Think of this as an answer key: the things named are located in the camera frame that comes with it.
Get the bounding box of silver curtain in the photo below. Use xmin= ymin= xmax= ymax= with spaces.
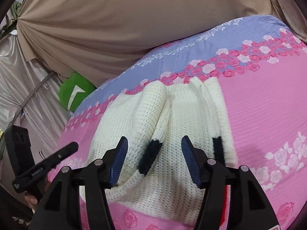
xmin=0 ymin=32 xmax=72 ymax=192

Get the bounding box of white red black knit sweater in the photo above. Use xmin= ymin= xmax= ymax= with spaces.
xmin=80 ymin=77 xmax=239 ymax=226

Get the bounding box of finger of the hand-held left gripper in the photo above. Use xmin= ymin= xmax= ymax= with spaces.
xmin=45 ymin=142 xmax=79 ymax=168

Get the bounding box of green pillow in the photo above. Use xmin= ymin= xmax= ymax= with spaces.
xmin=59 ymin=72 xmax=97 ymax=112

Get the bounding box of pink floral bed sheet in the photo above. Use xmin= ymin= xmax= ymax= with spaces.
xmin=47 ymin=14 xmax=307 ymax=230

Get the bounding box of person's left hand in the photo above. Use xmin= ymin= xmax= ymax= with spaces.
xmin=25 ymin=193 xmax=39 ymax=209

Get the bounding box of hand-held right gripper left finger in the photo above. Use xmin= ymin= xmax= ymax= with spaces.
xmin=31 ymin=136 xmax=129 ymax=230

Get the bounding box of beige curtain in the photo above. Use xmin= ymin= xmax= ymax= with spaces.
xmin=17 ymin=0 xmax=307 ymax=87

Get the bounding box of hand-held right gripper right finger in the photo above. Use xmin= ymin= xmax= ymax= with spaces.
xmin=181 ymin=135 xmax=281 ymax=230

